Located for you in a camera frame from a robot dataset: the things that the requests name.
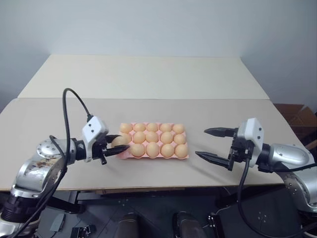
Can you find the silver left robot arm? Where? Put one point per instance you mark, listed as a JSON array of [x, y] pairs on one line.
[[32, 171]]

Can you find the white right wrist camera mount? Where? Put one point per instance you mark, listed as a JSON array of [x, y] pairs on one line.
[[253, 134]]

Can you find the small black box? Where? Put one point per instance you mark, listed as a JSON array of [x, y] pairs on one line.
[[83, 231]]

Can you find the black table frame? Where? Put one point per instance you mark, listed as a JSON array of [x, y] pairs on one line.
[[71, 200]]

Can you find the pink egg tray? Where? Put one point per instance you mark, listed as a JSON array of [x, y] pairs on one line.
[[123, 156]]

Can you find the brown egg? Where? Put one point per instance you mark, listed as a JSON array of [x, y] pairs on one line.
[[137, 150], [179, 138], [165, 127], [168, 150], [178, 128], [152, 127], [127, 135], [120, 142], [152, 149], [151, 136], [125, 127], [181, 151], [140, 127], [139, 137], [166, 137]]

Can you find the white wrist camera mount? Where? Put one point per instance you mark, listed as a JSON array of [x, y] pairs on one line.
[[253, 134], [95, 127]]

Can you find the dark rounded shape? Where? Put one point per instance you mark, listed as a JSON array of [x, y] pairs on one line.
[[128, 225], [187, 225]]

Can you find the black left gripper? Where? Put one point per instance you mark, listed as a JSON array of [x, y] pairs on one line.
[[100, 148]]

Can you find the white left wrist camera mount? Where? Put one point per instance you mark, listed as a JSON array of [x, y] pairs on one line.
[[95, 127]]

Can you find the brown cardboard box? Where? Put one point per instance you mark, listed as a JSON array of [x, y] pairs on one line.
[[297, 116]]

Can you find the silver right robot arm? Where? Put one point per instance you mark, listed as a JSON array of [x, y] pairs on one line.
[[294, 158]]

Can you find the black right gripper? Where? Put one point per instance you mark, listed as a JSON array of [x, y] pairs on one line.
[[239, 151]]

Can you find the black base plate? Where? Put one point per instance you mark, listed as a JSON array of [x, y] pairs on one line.
[[262, 215]]

